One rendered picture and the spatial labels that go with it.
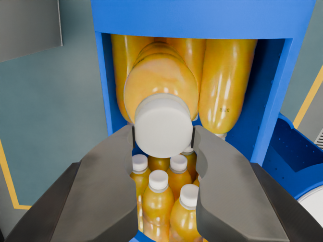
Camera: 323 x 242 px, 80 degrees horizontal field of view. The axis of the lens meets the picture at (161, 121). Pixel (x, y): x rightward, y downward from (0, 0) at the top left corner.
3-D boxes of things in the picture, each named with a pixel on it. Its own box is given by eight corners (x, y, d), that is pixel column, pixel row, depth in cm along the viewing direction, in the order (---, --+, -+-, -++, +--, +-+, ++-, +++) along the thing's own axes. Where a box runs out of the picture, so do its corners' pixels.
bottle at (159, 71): (189, 69, 31) (227, 127, 15) (155, 95, 33) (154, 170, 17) (163, 31, 29) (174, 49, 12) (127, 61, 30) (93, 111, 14)
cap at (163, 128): (198, 122, 15) (203, 135, 13) (157, 148, 16) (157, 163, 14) (168, 83, 13) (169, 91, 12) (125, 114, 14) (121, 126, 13)
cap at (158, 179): (170, 189, 39) (170, 183, 38) (151, 193, 38) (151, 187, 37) (165, 176, 42) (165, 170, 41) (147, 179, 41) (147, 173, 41)
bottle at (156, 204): (175, 249, 46) (180, 194, 38) (146, 257, 45) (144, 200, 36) (167, 223, 52) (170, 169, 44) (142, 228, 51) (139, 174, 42)
